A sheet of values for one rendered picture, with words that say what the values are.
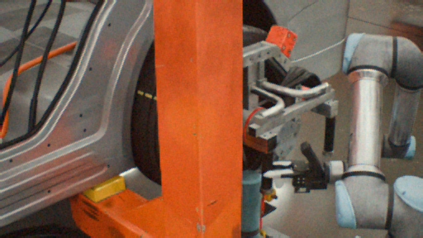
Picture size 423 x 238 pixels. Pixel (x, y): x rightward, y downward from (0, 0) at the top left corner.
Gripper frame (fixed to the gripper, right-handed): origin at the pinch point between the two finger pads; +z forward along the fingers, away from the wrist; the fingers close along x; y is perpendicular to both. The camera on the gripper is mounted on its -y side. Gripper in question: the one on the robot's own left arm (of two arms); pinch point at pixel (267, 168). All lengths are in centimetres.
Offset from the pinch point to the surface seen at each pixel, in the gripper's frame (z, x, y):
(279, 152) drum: -5.2, 13.6, 1.5
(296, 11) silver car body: -18, 77, -29
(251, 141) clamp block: 5.0, 1.4, -9.0
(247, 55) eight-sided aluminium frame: 5.2, 23.8, -28.7
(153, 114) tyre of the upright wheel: 35.8, 15.4, -12.2
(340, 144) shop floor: -61, 174, 83
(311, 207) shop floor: -33, 105, 83
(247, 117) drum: 5.1, 22.5, -7.1
